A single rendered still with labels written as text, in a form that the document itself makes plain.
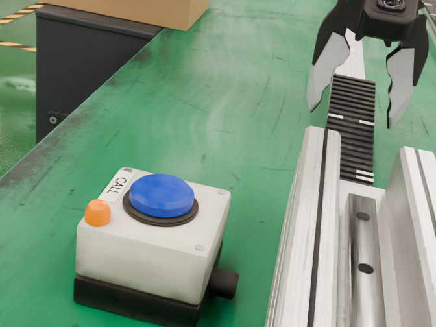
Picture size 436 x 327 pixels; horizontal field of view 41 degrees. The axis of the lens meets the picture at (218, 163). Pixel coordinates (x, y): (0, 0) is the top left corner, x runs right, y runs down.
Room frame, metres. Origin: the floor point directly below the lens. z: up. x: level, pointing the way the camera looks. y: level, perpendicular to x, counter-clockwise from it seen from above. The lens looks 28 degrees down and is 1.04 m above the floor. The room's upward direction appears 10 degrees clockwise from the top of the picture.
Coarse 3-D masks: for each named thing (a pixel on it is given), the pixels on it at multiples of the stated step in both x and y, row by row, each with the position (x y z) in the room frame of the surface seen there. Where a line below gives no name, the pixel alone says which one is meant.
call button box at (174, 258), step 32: (128, 192) 0.31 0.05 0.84; (224, 192) 0.34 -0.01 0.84; (128, 224) 0.28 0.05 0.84; (160, 224) 0.29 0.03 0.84; (192, 224) 0.29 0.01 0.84; (224, 224) 0.33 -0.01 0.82; (96, 256) 0.27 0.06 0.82; (128, 256) 0.27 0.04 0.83; (160, 256) 0.27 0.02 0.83; (192, 256) 0.27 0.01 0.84; (96, 288) 0.27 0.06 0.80; (128, 288) 0.27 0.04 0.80; (160, 288) 0.27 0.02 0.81; (192, 288) 0.27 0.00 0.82; (224, 288) 0.30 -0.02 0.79; (160, 320) 0.27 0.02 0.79; (192, 320) 0.27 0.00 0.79
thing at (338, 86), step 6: (336, 84) 0.66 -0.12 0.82; (342, 84) 0.66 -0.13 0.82; (348, 84) 0.66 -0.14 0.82; (336, 90) 0.65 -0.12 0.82; (342, 90) 0.65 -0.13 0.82; (348, 90) 0.65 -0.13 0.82; (354, 90) 0.65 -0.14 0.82; (360, 90) 0.65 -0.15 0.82; (366, 90) 0.65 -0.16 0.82; (372, 90) 0.65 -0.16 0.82; (366, 96) 0.64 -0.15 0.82; (372, 96) 0.64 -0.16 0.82
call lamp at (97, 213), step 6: (90, 204) 0.28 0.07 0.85; (96, 204) 0.28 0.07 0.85; (102, 204) 0.28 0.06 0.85; (90, 210) 0.28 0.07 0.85; (96, 210) 0.28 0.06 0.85; (102, 210) 0.28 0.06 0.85; (108, 210) 0.28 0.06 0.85; (90, 216) 0.28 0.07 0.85; (96, 216) 0.28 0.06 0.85; (102, 216) 0.28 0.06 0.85; (108, 216) 0.28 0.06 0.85; (90, 222) 0.28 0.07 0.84; (96, 222) 0.28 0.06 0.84; (102, 222) 0.28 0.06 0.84; (108, 222) 0.28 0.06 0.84
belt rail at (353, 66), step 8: (352, 32) 0.97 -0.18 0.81; (352, 40) 0.92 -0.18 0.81; (360, 40) 0.93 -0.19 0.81; (352, 48) 0.87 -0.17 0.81; (360, 48) 0.88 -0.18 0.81; (352, 56) 0.83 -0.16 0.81; (360, 56) 0.83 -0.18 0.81; (344, 64) 0.78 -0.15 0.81; (352, 64) 0.79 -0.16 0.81; (360, 64) 0.80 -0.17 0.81; (336, 72) 0.74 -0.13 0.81; (344, 72) 0.75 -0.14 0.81; (352, 72) 0.75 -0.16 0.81; (360, 72) 0.76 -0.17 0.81
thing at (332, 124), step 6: (330, 120) 0.58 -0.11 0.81; (336, 120) 0.58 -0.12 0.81; (330, 126) 0.57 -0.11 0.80; (336, 126) 0.57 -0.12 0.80; (342, 126) 0.58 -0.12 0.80; (348, 126) 0.58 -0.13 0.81; (354, 126) 0.58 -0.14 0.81; (360, 126) 0.58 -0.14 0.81; (348, 132) 0.57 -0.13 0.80; (354, 132) 0.57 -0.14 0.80; (360, 132) 0.57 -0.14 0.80; (366, 132) 0.57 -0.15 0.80; (372, 132) 0.57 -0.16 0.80; (372, 138) 0.56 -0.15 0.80
